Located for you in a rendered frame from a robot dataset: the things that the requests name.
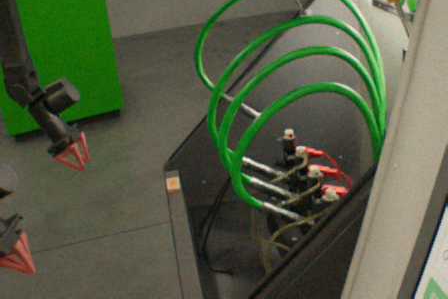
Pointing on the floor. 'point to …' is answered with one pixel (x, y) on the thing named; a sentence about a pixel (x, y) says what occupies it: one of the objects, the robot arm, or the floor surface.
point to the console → (407, 150)
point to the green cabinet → (65, 42)
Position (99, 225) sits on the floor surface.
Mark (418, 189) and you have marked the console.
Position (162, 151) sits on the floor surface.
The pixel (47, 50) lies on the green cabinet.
